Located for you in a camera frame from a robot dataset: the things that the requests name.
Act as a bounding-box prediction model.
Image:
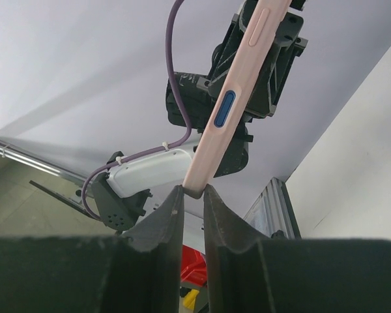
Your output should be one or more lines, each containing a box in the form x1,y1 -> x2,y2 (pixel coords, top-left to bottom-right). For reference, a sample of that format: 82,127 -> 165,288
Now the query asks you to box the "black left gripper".
207,1 -> 308,119

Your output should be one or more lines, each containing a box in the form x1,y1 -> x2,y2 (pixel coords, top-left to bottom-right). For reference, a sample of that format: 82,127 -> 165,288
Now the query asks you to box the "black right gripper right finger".
203,185 -> 391,312

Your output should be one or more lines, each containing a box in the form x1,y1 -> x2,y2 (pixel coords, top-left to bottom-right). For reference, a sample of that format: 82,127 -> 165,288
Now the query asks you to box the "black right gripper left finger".
0,186 -> 184,312

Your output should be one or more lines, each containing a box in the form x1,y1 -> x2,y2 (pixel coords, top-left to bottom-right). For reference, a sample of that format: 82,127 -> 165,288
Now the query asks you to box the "black smartphone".
214,90 -> 235,128

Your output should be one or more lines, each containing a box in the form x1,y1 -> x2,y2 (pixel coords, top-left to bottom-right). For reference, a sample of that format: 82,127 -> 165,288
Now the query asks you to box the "pink silicone phone case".
182,0 -> 291,199

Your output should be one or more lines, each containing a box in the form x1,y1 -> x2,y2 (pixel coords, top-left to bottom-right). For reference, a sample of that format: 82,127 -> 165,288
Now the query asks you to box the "red plastic bin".
181,245 -> 207,287

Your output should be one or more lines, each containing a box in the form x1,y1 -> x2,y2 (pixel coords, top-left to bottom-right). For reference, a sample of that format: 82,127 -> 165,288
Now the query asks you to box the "left aluminium frame post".
244,178 -> 301,239

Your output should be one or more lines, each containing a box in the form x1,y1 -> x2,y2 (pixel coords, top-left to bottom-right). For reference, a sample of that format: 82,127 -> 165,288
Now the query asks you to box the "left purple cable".
81,0 -> 193,220

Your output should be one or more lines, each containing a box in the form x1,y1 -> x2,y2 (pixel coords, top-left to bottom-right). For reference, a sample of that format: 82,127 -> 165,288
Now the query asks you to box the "front aluminium rail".
0,141 -> 87,187

